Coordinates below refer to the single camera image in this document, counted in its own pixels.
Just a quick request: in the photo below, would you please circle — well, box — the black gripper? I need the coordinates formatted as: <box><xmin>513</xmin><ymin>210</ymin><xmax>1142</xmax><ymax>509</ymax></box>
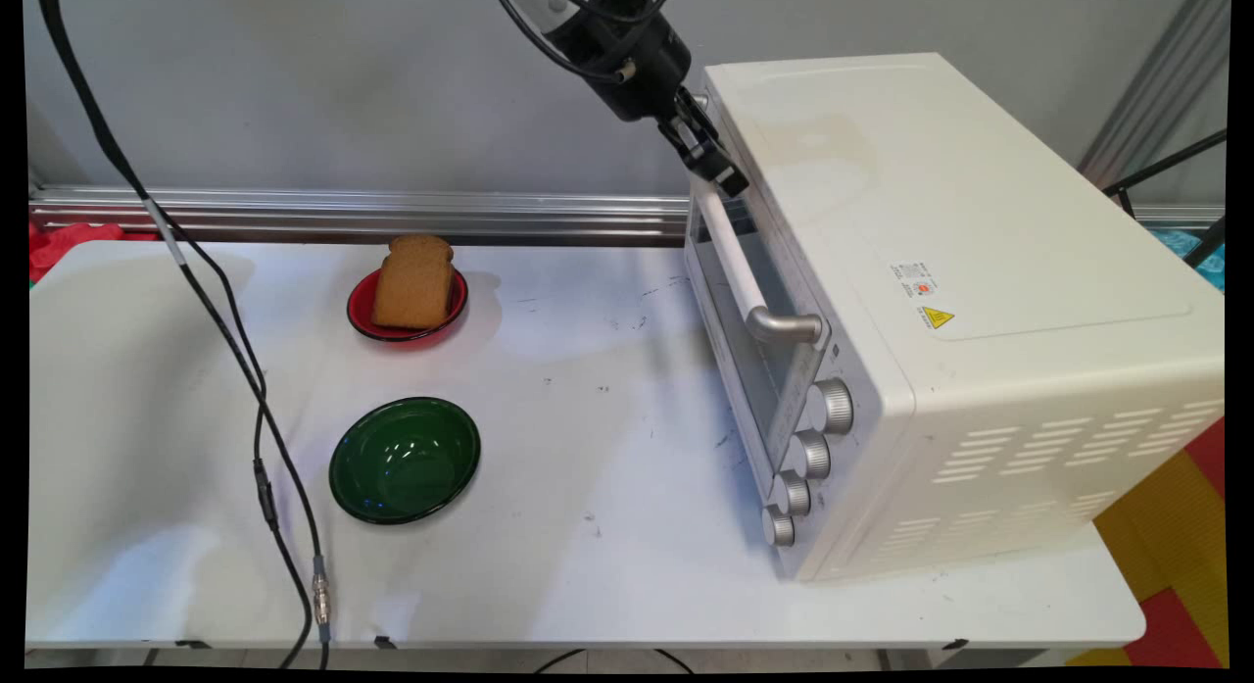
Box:
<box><xmin>544</xmin><ymin>0</ymin><xmax>751</xmax><ymax>197</ymax></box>

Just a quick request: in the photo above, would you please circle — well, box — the white oven door handle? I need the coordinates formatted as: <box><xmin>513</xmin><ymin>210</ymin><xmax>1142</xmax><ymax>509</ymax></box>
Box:
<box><xmin>688</xmin><ymin>93</ymin><xmax>825</xmax><ymax>347</ymax></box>

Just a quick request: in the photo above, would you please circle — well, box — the glass oven door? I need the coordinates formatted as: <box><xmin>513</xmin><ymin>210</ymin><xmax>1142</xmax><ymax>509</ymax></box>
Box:
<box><xmin>683</xmin><ymin>178</ymin><xmax>833</xmax><ymax>480</ymax></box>

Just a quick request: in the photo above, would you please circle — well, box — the white printed oven label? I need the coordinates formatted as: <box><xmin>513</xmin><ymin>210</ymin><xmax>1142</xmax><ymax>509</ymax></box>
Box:
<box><xmin>890</xmin><ymin>261</ymin><xmax>941</xmax><ymax>300</ymax></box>

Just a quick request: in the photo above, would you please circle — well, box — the large silver oven knob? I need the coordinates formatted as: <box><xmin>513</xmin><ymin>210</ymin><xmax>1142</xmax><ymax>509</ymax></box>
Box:
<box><xmin>809</xmin><ymin>377</ymin><xmax>855</xmax><ymax>436</ymax></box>

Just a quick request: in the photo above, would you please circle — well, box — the white toaster oven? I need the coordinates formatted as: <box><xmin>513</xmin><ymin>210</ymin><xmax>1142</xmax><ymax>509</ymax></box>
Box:
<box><xmin>683</xmin><ymin>53</ymin><xmax>1226</xmax><ymax>583</ymax></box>

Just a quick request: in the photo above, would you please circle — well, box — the red plate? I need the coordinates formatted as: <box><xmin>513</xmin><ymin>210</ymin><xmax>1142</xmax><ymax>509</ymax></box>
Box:
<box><xmin>346</xmin><ymin>267</ymin><xmax>469</xmax><ymax>344</ymax></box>

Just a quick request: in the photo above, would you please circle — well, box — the brown bread slice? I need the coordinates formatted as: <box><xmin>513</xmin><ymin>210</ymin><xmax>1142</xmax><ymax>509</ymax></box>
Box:
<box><xmin>371</xmin><ymin>234</ymin><xmax>457</xmax><ymax>330</ymax></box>

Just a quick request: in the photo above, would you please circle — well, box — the dark green bowl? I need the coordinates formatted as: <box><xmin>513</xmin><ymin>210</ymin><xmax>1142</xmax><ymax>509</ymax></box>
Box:
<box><xmin>328</xmin><ymin>397</ymin><xmax>482</xmax><ymax>525</ymax></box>

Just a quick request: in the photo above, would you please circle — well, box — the black tripod stand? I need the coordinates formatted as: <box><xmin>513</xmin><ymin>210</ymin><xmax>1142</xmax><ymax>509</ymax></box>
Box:
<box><xmin>1104</xmin><ymin>131</ymin><xmax>1228</xmax><ymax>269</ymax></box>

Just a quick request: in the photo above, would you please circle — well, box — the teal patterned mat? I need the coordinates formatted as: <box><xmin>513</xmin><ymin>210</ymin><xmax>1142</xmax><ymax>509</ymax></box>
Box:
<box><xmin>1150</xmin><ymin>229</ymin><xmax>1227</xmax><ymax>294</ymax></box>

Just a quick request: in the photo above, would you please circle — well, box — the red cloth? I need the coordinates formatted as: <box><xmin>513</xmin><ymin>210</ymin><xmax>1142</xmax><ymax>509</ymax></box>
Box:
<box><xmin>29</xmin><ymin>221</ymin><xmax>160</xmax><ymax>285</ymax></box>

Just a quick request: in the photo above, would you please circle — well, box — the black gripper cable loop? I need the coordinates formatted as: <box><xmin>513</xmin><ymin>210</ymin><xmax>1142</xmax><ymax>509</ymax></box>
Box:
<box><xmin>492</xmin><ymin>0</ymin><xmax>679</xmax><ymax>86</ymax></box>

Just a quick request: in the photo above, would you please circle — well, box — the aluminium profile rail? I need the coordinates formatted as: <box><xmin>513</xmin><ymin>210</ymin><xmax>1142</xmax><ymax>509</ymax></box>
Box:
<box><xmin>29</xmin><ymin>185</ymin><xmax>1226</xmax><ymax>249</ymax></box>

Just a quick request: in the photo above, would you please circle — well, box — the aluminium frame post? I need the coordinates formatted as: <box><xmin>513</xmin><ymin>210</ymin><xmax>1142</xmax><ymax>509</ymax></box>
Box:
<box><xmin>1078</xmin><ymin>0</ymin><xmax>1231</xmax><ymax>190</ymax></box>

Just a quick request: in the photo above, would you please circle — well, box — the black cable under table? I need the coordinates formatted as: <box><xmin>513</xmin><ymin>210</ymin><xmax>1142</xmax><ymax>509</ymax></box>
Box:
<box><xmin>534</xmin><ymin>648</ymin><xmax>695</xmax><ymax>674</ymax></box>

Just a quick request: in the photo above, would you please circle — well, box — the thin black cable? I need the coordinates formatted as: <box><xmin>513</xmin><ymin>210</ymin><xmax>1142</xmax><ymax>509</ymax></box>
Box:
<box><xmin>201</xmin><ymin>257</ymin><xmax>314</xmax><ymax>670</ymax></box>

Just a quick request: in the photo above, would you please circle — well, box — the black cable with connector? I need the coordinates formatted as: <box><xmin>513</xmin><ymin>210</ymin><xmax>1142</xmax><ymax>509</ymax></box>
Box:
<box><xmin>37</xmin><ymin>0</ymin><xmax>334</xmax><ymax>670</ymax></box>

